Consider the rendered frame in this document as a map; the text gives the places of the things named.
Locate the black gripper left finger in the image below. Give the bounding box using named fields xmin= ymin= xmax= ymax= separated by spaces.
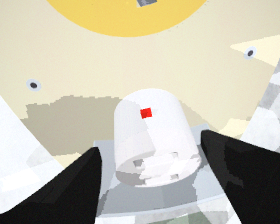
xmin=0 ymin=147 xmax=102 ymax=224

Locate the white cylinder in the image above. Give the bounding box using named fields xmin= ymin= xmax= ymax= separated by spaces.
xmin=114 ymin=88 xmax=201 ymax=187

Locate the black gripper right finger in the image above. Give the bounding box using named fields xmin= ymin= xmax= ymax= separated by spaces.
xmin=201 ymin=129 xmax=280 ymax=224

